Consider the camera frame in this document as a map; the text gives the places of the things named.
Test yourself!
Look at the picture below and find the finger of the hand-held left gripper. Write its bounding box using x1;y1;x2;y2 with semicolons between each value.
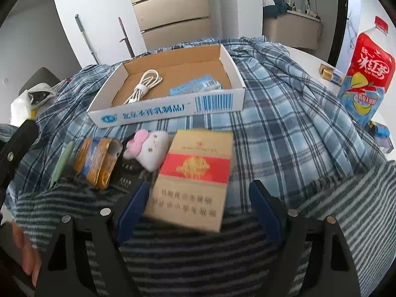
0;119;39;212

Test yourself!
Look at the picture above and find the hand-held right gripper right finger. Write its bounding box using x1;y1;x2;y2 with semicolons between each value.
249;179;362;297

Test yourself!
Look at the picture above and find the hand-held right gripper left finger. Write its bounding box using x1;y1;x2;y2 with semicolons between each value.
34;181;152;297

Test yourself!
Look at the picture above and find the white pink plush toy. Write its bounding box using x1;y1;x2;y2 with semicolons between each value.
124;130;170;172

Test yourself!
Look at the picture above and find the blue gold cigarette pack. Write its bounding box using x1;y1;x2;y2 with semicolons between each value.
73;138;123;190

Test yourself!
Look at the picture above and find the tan red cigarette pack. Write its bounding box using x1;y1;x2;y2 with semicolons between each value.
144;130;235;232

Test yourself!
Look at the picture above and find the white cardboard box tray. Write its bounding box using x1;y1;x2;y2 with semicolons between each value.
87;44;246;129

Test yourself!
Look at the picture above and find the person's left hand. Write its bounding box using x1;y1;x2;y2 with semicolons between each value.
12;222;43;287

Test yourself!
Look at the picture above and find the black cigarette pack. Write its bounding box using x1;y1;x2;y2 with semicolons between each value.
110;158;152;198

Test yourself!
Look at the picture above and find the green pen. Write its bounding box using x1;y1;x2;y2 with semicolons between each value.
50;141;75;189

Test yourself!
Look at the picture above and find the white plastic bag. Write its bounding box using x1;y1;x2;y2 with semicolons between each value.
11;82;58;124

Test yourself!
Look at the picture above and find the grey chair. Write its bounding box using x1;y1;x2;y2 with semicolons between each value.
19;67;62;96

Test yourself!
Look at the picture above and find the blue plaid shirt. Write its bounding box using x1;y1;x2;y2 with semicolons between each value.
0;35;387;214

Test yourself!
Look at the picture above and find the blue tissue packet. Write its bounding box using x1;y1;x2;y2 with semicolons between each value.
169;74;223;96

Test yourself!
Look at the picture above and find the small blue packet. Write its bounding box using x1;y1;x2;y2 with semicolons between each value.
368;121;394;153

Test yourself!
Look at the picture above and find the small gold blue pack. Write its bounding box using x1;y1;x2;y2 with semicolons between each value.
320;64;345;85

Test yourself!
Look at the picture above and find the dark wooden stick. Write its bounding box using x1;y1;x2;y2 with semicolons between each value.
118;16;134;59

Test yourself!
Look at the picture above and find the red label drink bottle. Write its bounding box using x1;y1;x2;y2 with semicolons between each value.
337;17;396;126

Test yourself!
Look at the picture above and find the beige vanity cabinet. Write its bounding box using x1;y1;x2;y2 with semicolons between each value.
263;9;324;53

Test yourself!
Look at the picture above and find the blue cloth on vanity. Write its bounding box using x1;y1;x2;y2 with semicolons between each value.
263;0;293;17

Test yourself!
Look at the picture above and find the beige drawer cabinet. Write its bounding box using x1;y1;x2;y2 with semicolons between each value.
124;0;214;51

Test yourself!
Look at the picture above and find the white coiled cable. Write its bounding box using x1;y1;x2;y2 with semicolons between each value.
123;70;163;105

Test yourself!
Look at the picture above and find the grey mop handle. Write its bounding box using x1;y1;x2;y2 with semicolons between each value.
74;15;99;65

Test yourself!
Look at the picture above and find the black door frame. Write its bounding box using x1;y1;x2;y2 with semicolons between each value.
328;0;350;69

